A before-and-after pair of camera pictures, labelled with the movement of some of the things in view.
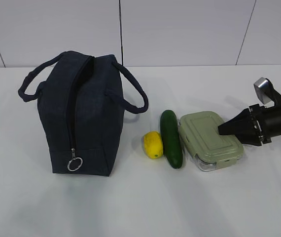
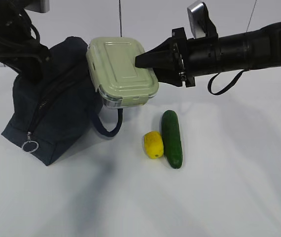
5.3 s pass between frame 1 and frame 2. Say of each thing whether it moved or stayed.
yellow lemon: stayed
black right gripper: moved
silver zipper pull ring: moved
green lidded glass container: moved
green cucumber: stayed
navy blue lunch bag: moved
